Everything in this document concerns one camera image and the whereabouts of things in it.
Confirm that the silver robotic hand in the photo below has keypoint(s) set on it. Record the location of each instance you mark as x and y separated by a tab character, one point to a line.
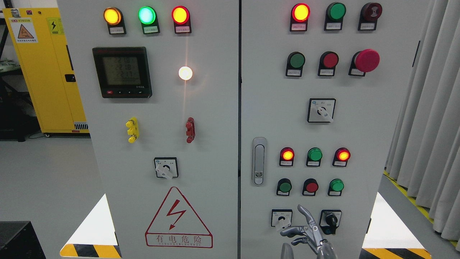
311	235

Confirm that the green push button lower right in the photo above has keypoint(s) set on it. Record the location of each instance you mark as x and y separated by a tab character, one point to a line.
336	187

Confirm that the red push button lower row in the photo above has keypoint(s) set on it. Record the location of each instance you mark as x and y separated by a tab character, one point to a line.
310	187

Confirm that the red push button row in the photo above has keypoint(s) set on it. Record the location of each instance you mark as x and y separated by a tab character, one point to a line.
310	187
327	64

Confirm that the green start push button left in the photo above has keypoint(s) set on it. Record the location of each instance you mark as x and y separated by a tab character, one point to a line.
284	187

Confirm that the red push button upper row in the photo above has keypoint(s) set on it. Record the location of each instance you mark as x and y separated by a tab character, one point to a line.
327	64

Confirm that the green push button upper row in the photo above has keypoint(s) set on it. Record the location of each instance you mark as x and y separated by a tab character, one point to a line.
294	64

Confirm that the red emergency stop mushroom button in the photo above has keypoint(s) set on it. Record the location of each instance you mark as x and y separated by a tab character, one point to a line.
363	62

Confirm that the green indicator lamp lower middle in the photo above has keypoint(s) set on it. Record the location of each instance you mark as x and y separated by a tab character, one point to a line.
314	157

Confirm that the green indicator lamp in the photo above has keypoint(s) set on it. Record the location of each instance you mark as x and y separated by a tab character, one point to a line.
334	16
149	20
314	157

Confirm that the red indicator lamp lower right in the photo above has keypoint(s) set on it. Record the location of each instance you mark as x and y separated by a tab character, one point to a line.
341	157

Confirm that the red indicator lamp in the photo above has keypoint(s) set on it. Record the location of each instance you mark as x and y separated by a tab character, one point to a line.
341	157
299	17
286	157
181	18

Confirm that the red indicator lamp lower left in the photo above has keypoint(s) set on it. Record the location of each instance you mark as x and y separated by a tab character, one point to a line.
286	157

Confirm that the grey curtain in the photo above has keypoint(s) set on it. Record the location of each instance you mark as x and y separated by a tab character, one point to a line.
424	156

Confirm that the red electric danger warning sticker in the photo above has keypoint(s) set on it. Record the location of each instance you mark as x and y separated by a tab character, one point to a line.
177	224

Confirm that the grey right cabinet door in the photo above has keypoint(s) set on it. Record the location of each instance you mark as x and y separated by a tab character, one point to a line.
275	107

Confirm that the grey cabinet door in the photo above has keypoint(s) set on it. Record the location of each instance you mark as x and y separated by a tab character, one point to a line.
208	165
275	107

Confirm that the red terminal connector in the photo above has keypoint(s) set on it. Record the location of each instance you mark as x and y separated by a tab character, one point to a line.
190	130

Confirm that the yellow terminal connector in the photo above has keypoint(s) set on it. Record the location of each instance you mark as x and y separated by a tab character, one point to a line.
133	130

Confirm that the white indicator lamp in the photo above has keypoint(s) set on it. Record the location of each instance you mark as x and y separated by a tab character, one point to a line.
185	73

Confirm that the grey left cabinet door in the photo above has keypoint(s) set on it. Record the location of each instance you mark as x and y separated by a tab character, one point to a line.
208	165

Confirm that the green indicator lamp top right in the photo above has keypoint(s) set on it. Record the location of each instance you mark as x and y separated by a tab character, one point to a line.
334	16

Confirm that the red indicator lamp top right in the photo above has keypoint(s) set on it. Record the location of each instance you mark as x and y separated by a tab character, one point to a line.
299	17

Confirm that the dark red buzzer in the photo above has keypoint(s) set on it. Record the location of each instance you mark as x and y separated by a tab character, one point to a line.
369	16

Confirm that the black digital power meter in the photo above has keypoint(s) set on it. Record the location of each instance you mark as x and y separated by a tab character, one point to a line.
123	72

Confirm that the red indicator lamp top left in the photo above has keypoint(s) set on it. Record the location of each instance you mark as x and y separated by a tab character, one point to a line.
181	18

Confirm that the green indicator lamp top left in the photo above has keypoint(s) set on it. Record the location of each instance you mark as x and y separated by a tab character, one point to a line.
149	20

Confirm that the black box bottom left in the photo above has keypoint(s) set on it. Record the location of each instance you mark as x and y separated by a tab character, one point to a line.
18	240

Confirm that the orange indicator lamp top left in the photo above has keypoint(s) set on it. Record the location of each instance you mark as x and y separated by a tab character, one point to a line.
115	21

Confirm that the yellow safety storage cabinet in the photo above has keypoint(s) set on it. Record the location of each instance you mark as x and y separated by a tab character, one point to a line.
39	40

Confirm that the black knob selector switch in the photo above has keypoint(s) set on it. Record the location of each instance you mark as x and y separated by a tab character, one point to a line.
330	221

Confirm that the lower white rotary selector switch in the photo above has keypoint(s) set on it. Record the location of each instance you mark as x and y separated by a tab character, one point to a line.
281	218

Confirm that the silver cabinet door handle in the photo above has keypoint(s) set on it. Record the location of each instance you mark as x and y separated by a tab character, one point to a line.
258	160

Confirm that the upper right rotary selector switch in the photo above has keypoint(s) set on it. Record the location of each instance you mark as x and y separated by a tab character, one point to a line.
321	110

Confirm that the left door rotary selector switch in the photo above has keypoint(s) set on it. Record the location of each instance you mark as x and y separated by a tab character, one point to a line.
166	167

